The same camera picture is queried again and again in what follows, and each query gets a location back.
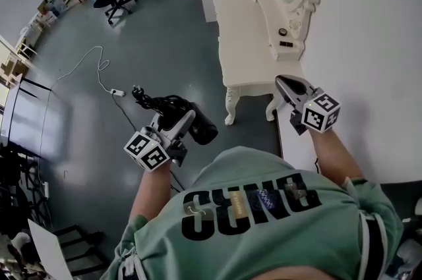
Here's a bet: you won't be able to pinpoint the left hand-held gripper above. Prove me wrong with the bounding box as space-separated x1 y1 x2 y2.
123 109 198 173

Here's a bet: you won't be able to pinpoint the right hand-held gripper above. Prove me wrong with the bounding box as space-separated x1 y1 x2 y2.
274 74 342 136

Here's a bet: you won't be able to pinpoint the black hair dryer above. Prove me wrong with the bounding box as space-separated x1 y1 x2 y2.
131 84 220 146

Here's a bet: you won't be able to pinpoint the person's left forearm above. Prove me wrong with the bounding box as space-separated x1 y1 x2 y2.
127 165 173 224

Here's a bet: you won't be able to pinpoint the person's right forearm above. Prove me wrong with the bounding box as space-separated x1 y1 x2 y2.
309 128 366 188

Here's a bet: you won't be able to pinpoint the white flat board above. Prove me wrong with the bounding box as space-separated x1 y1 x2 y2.
274 103 321 171

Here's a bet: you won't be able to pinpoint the white dressing table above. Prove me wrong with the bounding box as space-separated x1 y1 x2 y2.
212 0 321 126

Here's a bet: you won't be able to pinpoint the green printed shirt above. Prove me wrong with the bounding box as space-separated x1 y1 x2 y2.
100 146 405 280

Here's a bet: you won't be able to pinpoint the black-framed glossy panel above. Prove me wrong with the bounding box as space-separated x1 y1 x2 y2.
0 73 24 145

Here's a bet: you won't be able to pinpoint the black step stand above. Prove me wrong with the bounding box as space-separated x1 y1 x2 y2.
52 223 110 277

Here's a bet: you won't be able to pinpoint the black metal rack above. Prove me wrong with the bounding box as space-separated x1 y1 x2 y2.
0 142 53 235

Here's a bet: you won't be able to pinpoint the cardboard boxes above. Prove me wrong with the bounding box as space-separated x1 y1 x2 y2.
35 0 59 26

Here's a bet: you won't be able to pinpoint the wooden shelf unit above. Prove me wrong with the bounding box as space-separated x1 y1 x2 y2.
0 34 35 86

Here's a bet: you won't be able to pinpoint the white leaning board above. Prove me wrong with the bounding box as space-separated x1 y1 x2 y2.
27 218 74 280

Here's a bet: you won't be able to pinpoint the black cable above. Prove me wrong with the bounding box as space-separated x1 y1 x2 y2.
111 94 137 132

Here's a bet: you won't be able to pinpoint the white cable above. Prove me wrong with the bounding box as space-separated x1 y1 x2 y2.
49 45 115 92

